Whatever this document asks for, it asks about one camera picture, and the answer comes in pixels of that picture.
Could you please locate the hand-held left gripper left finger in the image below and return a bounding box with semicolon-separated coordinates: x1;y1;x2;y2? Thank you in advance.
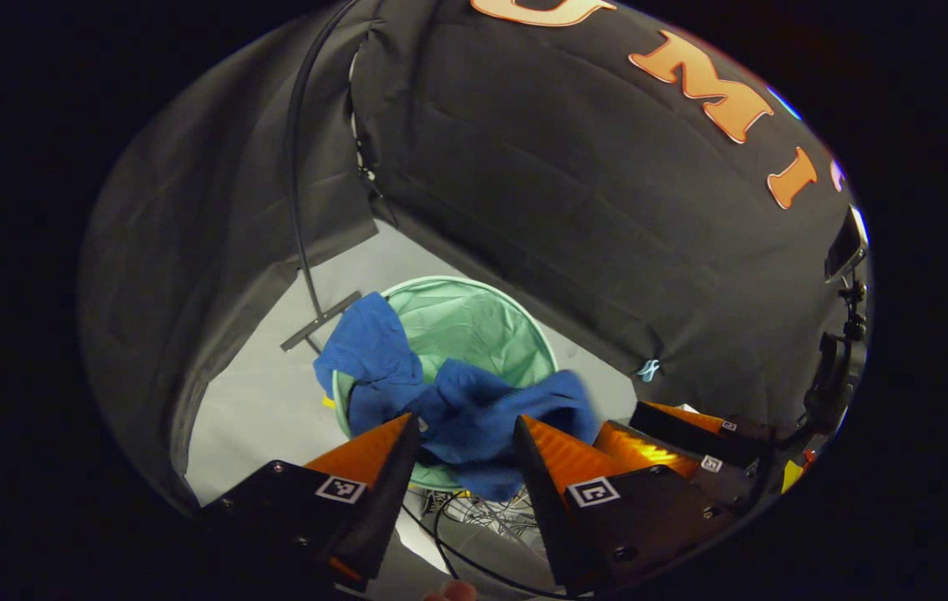
200;412;422;593

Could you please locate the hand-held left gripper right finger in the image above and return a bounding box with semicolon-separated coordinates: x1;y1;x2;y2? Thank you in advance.
512;415;754;595

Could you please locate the blue corduroy jacket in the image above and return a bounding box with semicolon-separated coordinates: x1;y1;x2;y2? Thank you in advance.
313;291;600;502

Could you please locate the green laundry hamper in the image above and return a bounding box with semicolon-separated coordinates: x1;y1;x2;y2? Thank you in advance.
332;275;560;492

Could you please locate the black clothes rack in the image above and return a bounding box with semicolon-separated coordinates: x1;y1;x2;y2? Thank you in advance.
280;0;362;352

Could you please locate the grey laced shoe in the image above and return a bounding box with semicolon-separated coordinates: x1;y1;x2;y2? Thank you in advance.
420;488;546;577

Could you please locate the black backdrop cloth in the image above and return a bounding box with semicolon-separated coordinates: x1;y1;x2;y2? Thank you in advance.
78;0;867;514

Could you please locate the black cable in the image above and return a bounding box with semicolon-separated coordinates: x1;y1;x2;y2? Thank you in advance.
401;492;583;601

